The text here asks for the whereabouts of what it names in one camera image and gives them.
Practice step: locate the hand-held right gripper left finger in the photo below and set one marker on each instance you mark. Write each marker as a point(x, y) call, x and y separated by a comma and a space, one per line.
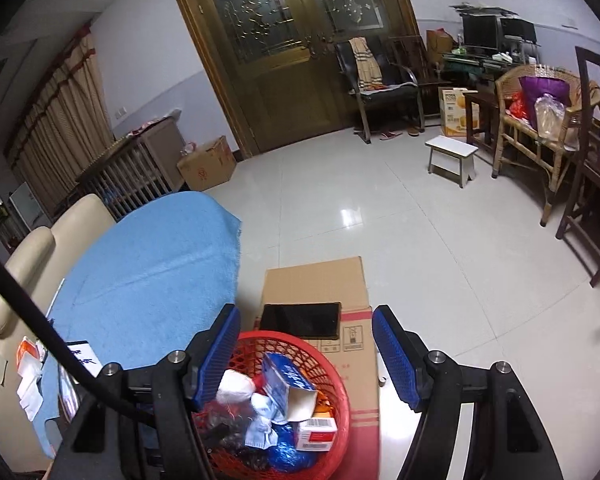
point(217, 355)

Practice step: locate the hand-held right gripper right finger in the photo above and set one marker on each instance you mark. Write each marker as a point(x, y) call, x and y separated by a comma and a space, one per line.
point(395, 355)

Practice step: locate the blue and white carton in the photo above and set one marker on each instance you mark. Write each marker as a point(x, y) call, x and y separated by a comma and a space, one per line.
point(285, 380)

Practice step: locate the red plastic basket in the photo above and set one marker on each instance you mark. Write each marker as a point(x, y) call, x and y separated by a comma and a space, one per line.
point(290, 344)

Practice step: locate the light blue cloth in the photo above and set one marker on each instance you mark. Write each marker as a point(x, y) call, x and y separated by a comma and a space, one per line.
point(262, 425)

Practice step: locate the orange and white carton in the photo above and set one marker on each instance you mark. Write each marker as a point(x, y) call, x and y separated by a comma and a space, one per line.
point(315, 435)

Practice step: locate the blue plastic wrapper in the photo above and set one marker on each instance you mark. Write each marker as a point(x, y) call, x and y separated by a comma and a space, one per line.
point(290, 452)

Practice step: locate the black tablet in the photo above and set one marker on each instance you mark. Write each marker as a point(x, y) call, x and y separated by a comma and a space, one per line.
point(300, 320)

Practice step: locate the flat cardboard sheet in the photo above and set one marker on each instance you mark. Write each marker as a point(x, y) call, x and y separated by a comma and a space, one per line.
point(315, 280)

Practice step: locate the blue tablecloth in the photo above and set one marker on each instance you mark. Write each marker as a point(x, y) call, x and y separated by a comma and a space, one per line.
point(145, 270)

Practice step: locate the white card black writing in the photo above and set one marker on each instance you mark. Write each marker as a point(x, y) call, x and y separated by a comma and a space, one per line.
point(85, 360)

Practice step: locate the white stick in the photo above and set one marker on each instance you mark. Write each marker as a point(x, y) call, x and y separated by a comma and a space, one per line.
point(55, 297)

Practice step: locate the orange packet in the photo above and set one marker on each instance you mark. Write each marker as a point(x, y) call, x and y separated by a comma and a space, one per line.
point(30, 350)

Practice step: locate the brown cardboard box red print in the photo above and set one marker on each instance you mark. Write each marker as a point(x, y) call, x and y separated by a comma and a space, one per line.
point(207, 167)

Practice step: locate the white paper sheet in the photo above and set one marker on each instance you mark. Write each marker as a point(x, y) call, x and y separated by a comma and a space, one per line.
point(30, 390)

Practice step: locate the wooden crib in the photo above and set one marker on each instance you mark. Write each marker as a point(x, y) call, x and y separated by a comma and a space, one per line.
point(130, 180)

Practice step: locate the beige leather sofa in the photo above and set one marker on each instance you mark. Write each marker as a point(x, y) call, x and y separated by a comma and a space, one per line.
point(25, 260)

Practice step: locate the white stool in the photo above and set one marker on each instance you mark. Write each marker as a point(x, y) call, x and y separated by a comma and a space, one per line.
point(452, 146)

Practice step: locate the slipper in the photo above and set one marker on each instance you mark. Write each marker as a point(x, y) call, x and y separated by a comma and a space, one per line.
point(391, 135)
point(413, 131)

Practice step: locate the white air conditioner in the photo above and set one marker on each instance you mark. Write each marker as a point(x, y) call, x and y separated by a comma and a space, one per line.
point(27, 205)

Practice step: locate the wicker armchair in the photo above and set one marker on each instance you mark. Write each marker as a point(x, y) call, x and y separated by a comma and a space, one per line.
point(525, 140)

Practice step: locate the orange printed carton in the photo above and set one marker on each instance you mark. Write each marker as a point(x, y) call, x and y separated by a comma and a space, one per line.
point(452, 110)

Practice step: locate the dark wooden chair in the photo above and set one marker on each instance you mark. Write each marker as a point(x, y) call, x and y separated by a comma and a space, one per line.
point(590, 195)

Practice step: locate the black cushioned armchair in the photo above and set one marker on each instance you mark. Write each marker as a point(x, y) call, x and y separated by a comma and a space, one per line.
point(385, 92)

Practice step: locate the wooden double door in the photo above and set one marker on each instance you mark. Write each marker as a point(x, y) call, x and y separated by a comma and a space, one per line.
point(280, 95)

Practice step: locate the dark wooden side table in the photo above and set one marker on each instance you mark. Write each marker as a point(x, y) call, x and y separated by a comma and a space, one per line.
point(480, 97)

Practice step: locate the red bag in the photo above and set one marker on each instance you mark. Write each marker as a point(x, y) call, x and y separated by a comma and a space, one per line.
point(519, 105)

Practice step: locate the clear plastic bag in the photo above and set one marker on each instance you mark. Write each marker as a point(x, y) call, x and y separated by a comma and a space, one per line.
point(550, 120)

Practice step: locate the beige curtain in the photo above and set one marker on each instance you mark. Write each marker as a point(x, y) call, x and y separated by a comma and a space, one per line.
point(60, 120)

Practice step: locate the striped beige scarf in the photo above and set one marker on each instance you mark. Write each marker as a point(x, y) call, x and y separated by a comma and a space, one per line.
point(365, 62)

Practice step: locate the dark wooden armchair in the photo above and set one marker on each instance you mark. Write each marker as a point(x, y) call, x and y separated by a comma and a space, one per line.
point(405, 55)

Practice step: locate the glass computer desk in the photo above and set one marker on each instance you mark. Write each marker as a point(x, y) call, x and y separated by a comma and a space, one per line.
point(475, 62)

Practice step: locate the purple bag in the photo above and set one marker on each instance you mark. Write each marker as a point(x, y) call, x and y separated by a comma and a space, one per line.
point(545, 87)

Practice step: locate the large black computer monitor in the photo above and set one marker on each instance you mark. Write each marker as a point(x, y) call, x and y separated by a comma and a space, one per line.
point(480, 32)

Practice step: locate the small black computer monitor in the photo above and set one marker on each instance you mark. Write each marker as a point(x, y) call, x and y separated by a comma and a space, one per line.
point(517, 30)

